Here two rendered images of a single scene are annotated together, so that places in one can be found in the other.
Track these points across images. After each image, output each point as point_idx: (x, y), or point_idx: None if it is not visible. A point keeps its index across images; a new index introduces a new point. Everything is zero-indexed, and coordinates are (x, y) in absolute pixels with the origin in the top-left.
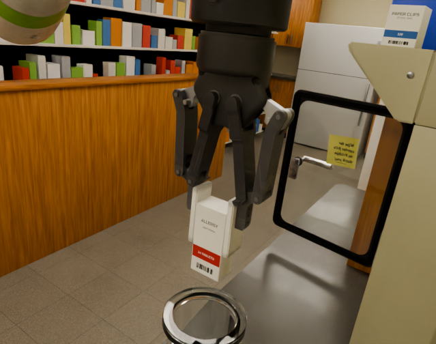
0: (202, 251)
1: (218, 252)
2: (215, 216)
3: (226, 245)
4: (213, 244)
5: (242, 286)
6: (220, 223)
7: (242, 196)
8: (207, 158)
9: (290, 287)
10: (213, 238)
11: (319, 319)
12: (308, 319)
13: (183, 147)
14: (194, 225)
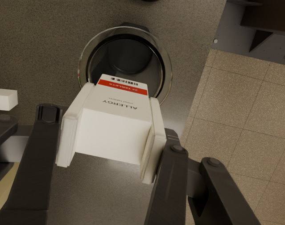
0: (129, 89)
1: (102, 85)
2: (106, 108)
3: (86, 88)
4: (109, 91)
5: (143, 206)
6: (96, 102)
7: (41, 124)
8: (151, 198)
9: (99, 224)
10: (111, 94)
11: (64, 197)
12: (73, 192)
13: (221, 203)
14: (149, 106)
